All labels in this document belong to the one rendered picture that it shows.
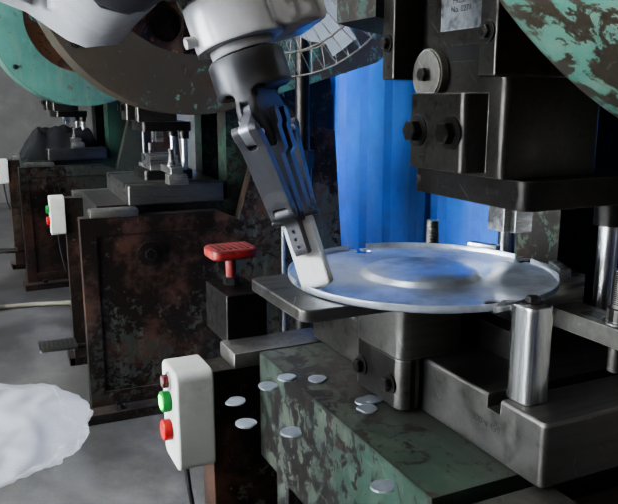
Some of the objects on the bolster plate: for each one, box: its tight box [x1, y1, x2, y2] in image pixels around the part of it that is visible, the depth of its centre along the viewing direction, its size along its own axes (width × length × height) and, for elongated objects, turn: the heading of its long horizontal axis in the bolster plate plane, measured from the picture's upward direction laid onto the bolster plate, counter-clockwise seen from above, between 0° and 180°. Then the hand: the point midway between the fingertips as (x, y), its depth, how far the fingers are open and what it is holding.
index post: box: [507, 295, 554, 406], centre depth 64 cm, size 3×3×10 cm
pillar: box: [592, 226, 618, 311], centre depth 80 cm, size 2×2×14 cm
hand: (307, 252), depth 72 cm, fingers closed
